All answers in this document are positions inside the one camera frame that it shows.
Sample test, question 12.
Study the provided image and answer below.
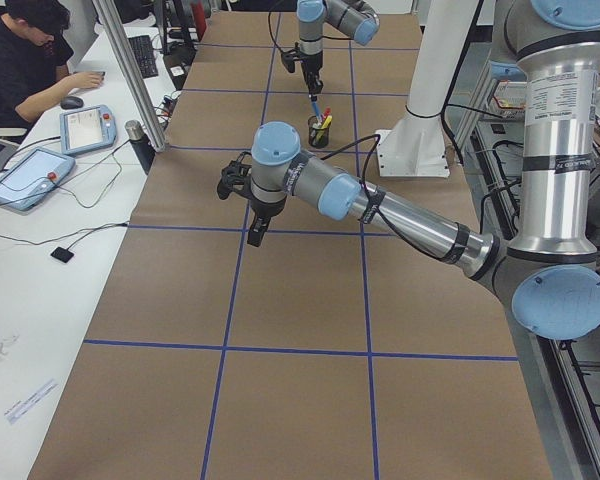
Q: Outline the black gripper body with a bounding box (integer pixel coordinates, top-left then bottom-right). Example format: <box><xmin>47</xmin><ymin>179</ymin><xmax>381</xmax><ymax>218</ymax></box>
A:
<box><xmin>216</xmin><ymin>153</ymin><xmax>286</xmax><ymax>223</ymax></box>
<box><xmin>280</xmin><ymin>43</ymin><xmax>323</xmax><ymax>85</ymax></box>

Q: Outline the blue highlighter pen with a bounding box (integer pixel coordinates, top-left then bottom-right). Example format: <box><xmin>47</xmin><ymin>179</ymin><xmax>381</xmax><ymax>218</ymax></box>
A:
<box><xmin>310</xmin><ymin>95</ymin><xmax>322</xmax><ymax>122</ymax></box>

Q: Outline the red white marker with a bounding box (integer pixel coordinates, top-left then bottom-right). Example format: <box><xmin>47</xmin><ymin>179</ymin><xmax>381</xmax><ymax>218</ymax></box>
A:
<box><xmin>320</xmin><ymin>107</ymin><xmax>331</xmax><ymax>124</ymax></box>

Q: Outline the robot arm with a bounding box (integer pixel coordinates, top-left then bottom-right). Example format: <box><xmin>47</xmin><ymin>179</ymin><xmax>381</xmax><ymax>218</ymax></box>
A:
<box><xmin>217</xmin><ymin>1</ymin><xmax>600</xmax><ymax>341</ymax></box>
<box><xmin>281</xmin><ymin>0</ymin><xmax>380</xmax><ymax>101</ymax></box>

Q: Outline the yellow highlighter pen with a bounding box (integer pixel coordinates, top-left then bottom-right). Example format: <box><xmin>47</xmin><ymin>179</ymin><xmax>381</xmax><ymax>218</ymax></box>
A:
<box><xmin>318</xmin><ymin>115</ymin><xmax>332</xmax><ymax>131</ymax></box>

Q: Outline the green highlighter pen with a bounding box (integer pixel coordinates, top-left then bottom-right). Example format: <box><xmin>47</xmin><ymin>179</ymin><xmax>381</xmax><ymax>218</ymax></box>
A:
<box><xmin>314</xmin><ymin>127</ymin><xmax>324</xmax><ymax>143</ymax></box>

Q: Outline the black mesh pen cup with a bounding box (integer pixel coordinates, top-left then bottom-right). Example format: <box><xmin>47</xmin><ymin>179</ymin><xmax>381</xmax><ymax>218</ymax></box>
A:
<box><xmin>308</xmin><ymin>115</ymin><xmax>330</xmax><ymax>149</ymax></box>

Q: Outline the dark water bottle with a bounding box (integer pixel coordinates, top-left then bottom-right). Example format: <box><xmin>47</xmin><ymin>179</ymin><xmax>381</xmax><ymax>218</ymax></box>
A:
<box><xmin>124</xmin><ymin>120</ymin><xmax>155</xmax><ymax>175</ymax></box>

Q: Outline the black keyboard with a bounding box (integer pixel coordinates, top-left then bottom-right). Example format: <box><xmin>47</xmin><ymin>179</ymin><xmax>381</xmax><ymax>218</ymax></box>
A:
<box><xmin>128</xmin><ymin>35</ymin><xmax>159</xmax><ymax>78</ymax></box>

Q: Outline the teach pendant far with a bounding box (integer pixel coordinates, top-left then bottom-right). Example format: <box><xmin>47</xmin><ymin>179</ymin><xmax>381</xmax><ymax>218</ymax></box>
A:
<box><xmin>59</xmin><ymin>105</ymin><xmax>117</xmax><ymax>156</ymax></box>

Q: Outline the teach pendant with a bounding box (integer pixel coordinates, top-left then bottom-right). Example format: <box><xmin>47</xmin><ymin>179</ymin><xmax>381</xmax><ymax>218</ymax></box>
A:
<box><xmin>0</xmin><ymin>148</ymin><xmax>76</xmax><ymax>212</ymax></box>
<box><xmin>59</xmin><ymin>105</ymin><xmax>117</xmax><ymax>156</ymax></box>

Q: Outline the black computer mouse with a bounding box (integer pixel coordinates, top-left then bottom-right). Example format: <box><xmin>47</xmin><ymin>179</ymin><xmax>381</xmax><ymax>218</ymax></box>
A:
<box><xmin>60</xmin><ymin>96</ymin><xmax>84</xmax><ymax>110</ymax></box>

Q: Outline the small black puck device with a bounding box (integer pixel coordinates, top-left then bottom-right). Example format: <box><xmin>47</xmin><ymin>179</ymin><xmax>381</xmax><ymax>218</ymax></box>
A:
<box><xmin>50</xmin><ymin>247</ymin><xmax>74</xmax><ymax>264</ymax></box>

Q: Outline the teach pendant near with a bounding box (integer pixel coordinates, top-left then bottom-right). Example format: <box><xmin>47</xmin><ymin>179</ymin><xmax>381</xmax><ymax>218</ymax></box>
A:
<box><xmin>0</xmin><ymin>148</ymin><xmax>76</xmax><ymax>212</ymax></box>

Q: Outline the seated person black shirt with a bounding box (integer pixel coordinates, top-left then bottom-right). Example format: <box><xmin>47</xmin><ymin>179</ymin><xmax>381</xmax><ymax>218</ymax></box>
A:
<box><xmin>0</xmin><ymin>0</ymin><xmax>104</xmax><ymax>130</ymax></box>

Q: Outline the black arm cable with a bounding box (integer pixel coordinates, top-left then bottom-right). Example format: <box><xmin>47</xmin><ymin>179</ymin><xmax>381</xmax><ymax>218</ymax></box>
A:
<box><xmin>267</xmin><ymin>0</ymin><xmax>301</xmax><ymax>56</ymax></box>

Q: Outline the aluminium frame post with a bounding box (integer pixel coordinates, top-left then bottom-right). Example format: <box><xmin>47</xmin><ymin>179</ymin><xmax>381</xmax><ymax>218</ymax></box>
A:
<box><xmin>93</xmin><ymin>0</ymin><xmax>167</xmax><ymax>152</ymax></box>

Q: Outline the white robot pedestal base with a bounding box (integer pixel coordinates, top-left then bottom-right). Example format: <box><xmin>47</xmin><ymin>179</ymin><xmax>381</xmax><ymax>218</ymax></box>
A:
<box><xmin>377</xmin><ymin>0</ymin><xmax>482</xmax><ymax>178</ymax></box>

